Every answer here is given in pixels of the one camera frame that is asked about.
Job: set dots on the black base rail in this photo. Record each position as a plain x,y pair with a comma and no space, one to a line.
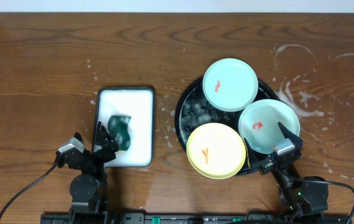
140,218

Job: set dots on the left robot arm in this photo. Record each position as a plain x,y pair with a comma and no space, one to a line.
89,189

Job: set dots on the green yellow sponge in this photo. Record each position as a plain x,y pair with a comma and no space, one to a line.
118,130

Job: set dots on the black rectangular soap tray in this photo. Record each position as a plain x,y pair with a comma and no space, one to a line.
138,103

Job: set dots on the light green plate top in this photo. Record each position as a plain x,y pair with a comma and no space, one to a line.
230,84

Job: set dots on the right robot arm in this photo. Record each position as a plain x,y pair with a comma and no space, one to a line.
306,198

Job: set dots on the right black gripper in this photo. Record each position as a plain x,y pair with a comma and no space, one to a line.
266,167

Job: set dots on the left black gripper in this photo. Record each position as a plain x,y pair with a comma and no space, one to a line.
89,154

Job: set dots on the yellow plate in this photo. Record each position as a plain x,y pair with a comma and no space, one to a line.
216,151

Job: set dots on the light green plate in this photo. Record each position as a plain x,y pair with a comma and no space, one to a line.
230,84
258,124

